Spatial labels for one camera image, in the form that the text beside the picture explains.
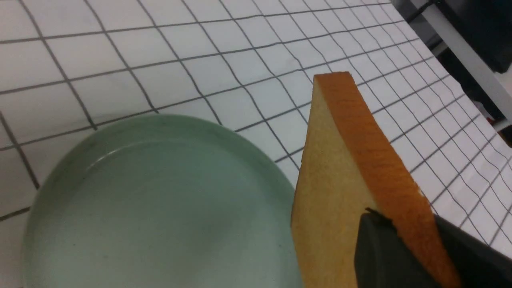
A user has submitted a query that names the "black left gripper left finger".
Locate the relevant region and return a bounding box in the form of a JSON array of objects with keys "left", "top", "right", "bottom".
[{"left": 354, "top": 208, "right": 440, "bottom": 288}]

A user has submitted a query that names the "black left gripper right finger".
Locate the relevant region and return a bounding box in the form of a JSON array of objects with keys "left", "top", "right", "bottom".
[{"left": 434, "top": 215, "right": 512, "bottom": 288}]

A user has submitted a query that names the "light green plate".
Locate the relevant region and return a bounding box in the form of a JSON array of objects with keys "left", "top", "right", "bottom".
[{"left": 22, "top": 115, "right": 303, "bottom": 288}]

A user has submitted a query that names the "white grid tablecloth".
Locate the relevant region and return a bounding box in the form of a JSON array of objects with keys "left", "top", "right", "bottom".
[{"left": 0, "top": 0, "right": 511, "bottom": 288}]

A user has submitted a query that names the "grey metal frame bar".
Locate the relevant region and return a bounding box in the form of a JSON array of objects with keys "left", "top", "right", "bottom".
[{"left": 422, "top": 5, "right": 512, "bottom": 131}]

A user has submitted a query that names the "toasted bread slice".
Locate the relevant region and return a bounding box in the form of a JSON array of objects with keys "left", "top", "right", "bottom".
[{"left": 291, "top": 72, "right": 462, "bottom": 288}]

